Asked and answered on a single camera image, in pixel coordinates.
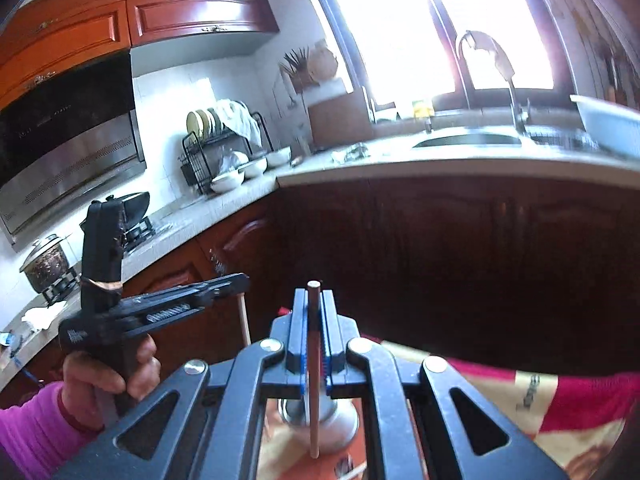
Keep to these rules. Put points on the kitchen faucet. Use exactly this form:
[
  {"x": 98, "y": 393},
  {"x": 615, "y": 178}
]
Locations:
[{"x": 490, "y": 69}]

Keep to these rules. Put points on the brown wooden chopstick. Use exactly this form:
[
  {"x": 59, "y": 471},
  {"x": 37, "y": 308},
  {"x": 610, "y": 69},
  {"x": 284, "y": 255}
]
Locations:
[{"x": 314, "y": 366}]

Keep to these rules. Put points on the white dish towel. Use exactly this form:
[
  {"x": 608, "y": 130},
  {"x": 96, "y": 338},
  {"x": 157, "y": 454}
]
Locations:
[{"x": 236, "y": 116}]

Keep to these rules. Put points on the white steel utensil canister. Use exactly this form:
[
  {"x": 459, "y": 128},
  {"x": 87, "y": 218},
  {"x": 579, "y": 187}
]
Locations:
[{"x": 320, "y": 422}]

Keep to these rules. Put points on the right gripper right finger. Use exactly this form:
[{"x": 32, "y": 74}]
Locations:
[{"x": 422, "y": 419}]

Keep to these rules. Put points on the wooden cutting board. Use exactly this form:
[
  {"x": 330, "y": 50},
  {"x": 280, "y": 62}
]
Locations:
[{"x": 342, "y": 120}]

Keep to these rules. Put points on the white bowl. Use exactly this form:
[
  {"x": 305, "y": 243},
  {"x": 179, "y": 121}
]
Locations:
[
  {"x": 254, "y": 168},
  {"x": 227, "y": 182},
  {"x": 279, "y": 158}
]

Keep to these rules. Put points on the black dish rack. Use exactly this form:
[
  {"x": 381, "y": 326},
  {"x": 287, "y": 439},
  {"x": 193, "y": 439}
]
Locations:
[{"x": 203, "y": 150}]

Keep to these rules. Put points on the patterned fleece blanket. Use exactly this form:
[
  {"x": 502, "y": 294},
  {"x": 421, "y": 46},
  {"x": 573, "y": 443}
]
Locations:
[{"x": 587, "y": 425}]

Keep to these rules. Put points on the glass lidded pot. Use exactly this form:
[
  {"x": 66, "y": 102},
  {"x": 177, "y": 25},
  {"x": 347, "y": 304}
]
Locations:
[{"x": 45, "y": 263}]

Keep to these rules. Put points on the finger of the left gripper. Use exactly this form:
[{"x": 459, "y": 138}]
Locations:
[{"x": 219, "y": 288}]

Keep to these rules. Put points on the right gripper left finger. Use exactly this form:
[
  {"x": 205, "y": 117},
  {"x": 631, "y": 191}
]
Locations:
[{"x": 205, "y": 421}]

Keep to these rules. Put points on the magenta sleeve left forearm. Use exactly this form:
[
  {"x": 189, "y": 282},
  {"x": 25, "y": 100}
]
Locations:
[{"x": 40, "y": 436}]

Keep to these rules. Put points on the upper red cabinets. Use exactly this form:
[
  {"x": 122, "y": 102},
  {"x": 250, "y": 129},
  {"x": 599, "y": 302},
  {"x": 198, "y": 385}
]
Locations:
[{"x": 48, "y": 37}]

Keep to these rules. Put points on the chopstick holder on wall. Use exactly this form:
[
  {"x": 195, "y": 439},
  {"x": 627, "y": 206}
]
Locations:
[{"x": 295, "y": 65}]

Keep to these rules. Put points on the range hood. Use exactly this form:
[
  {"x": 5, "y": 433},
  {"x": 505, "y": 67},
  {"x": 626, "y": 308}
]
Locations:
[{"x": 65, "y": 140}]

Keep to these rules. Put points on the person's left hand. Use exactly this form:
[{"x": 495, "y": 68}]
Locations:
[{"x": 84, "y": 375}]

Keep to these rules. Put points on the white plastic basin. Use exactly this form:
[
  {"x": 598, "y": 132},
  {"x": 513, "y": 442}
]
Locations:
[{"x": 614, "y": 127}]

